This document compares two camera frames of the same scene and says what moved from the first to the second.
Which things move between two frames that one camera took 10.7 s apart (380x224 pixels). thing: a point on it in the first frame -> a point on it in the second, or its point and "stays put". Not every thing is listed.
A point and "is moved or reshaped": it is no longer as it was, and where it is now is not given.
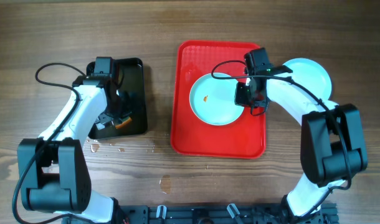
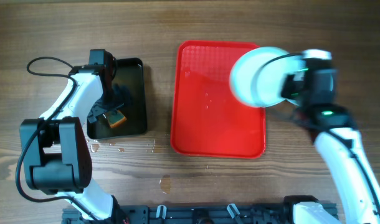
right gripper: (240, 99) -> (293, 79)
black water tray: (133, 87) stays put
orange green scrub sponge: (126, 121) is moved or reshaped
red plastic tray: (243, 137) stays put
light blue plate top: (213, 100) is moved or reshaped
